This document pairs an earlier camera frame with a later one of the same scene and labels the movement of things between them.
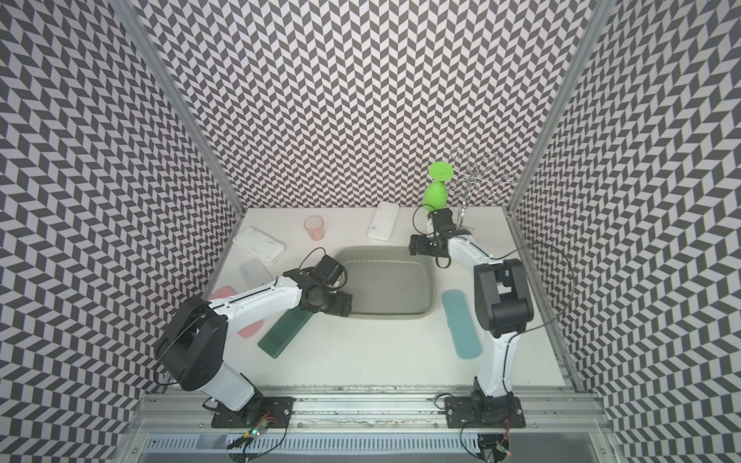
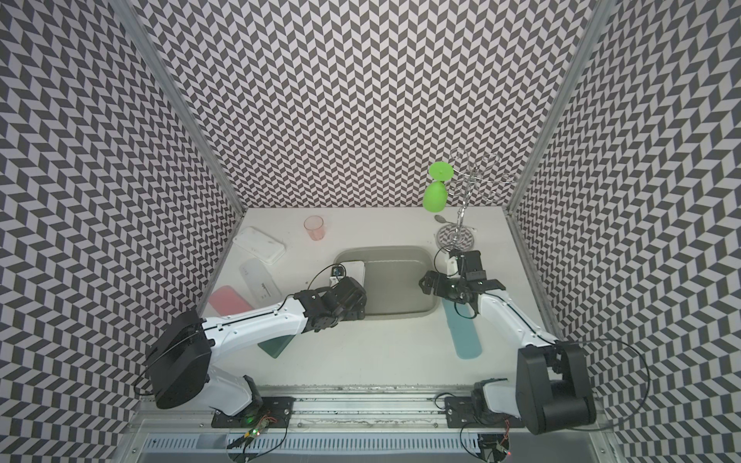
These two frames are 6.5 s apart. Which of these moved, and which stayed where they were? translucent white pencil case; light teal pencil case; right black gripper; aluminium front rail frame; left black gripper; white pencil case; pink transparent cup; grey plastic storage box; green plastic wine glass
Moved: white pencil case; left black gripper; right black gripper
Stayed: aluminium front rail frame; pink transparent cup; green plastic wine glass; light teal pencil case; grey plastic storage box; translucent white pencil case
